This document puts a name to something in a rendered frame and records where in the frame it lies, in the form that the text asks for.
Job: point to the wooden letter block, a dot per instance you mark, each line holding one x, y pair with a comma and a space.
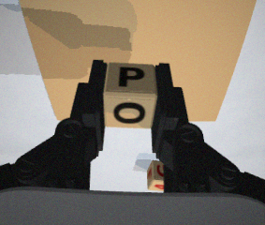
155, 174
130, 95

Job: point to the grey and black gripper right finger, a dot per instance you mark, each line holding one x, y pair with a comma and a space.
197, 167

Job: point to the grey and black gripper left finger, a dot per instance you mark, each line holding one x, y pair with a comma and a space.
76, 139

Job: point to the tan square mat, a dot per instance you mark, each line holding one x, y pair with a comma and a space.
200, 39

